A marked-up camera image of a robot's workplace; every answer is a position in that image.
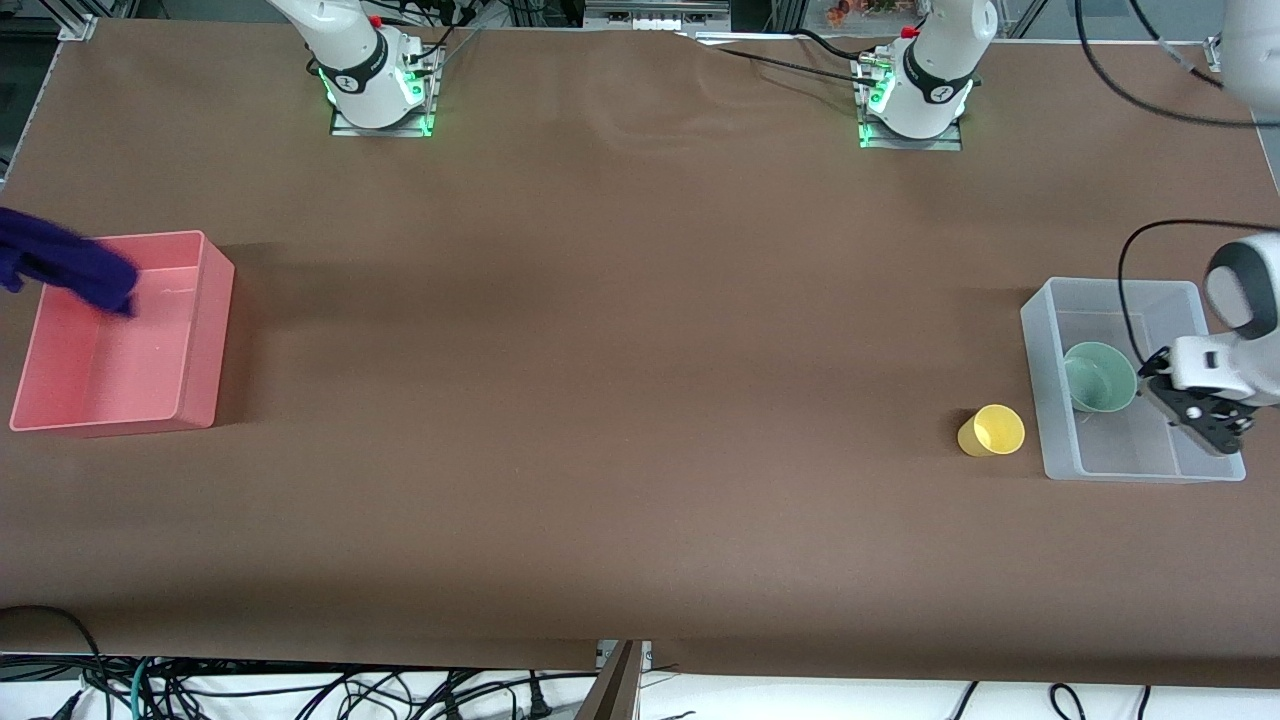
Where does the light green bowl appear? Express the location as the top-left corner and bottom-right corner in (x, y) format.
(1062, 341), (1139, 414)

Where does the yellow plastic cup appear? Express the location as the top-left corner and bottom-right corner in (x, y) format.
(957, 404), (1027, 458)

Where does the purple cloth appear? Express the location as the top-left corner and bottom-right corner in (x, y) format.
(0, 206), (140, 320)

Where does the translucent clear plastic bin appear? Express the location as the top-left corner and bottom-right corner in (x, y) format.
(1019, 277), (1248, 485)

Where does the brown table cover sheet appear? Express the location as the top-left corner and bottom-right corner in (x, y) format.
(0, 18), (1280, 689)

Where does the pink plastic bin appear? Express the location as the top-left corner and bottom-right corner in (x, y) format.
(9, 230), (237, 438)

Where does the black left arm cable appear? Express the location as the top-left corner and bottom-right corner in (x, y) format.
(1074, 0), (1280, 367)

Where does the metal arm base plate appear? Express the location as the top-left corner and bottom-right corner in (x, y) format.
(329, 45), (438, 139)
(857, 55), (964, 152)

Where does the black cable on table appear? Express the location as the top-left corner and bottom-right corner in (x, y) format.
(680, 28), (886, 96)

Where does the grey metal camera post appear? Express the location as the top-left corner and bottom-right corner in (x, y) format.
(574, 640), (649, 720)

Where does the aluminium frame profile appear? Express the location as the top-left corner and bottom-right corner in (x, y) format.
(55, 0), (99, 42)

